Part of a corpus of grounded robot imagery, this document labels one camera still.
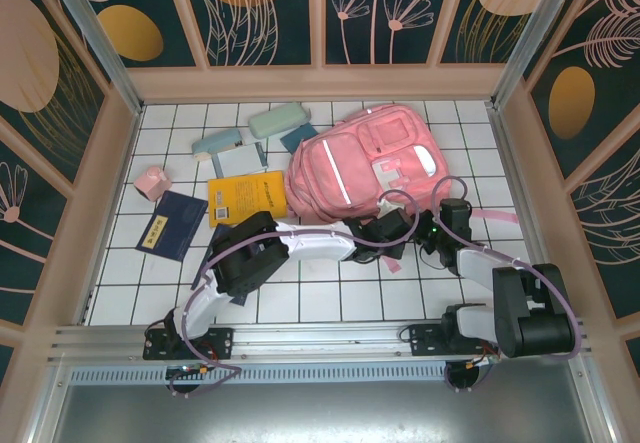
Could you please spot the pink student backpack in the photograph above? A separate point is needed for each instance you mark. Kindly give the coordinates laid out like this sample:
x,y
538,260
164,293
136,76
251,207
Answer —
x,y
340,163

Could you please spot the teal book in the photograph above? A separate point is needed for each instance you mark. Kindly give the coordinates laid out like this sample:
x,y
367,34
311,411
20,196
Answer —
x,y
297,138

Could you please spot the mint green pencil case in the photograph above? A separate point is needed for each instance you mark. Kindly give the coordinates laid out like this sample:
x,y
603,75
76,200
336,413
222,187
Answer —
x,y
277,119

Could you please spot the grey blue notebook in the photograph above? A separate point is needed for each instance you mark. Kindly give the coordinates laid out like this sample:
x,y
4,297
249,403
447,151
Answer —
x,y
240,160

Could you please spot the light blue pencil case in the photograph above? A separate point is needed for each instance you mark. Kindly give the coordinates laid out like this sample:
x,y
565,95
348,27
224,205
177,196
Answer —
x,y
215,144

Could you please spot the navy book with yellow label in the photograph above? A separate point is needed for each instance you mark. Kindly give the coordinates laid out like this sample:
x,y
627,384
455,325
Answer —
x,y
180,223

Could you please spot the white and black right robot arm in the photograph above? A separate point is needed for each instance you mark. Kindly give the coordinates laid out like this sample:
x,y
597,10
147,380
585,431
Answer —
x,y
530,313

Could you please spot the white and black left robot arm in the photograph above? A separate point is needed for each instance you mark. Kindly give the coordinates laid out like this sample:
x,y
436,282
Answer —
x,y
320,244

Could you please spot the small connector board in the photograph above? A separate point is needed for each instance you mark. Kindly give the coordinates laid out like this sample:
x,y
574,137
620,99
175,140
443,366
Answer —
x,y
482,361
192,370

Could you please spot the grey metal sheet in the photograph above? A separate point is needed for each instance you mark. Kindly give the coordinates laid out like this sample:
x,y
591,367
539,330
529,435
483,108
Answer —
x,y
325,413

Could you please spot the aluminium side rail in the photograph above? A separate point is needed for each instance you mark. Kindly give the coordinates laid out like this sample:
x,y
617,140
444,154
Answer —
x,y
113,213
517,188

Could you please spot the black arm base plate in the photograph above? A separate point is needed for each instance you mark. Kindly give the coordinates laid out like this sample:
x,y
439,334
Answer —
x,y
425,343
220,343

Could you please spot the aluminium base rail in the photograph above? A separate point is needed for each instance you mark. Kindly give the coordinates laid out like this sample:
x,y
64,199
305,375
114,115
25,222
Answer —
x,y
325,340

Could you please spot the aluminium corner post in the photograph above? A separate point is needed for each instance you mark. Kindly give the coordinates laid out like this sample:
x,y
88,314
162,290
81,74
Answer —
x,y
530,38
106,48

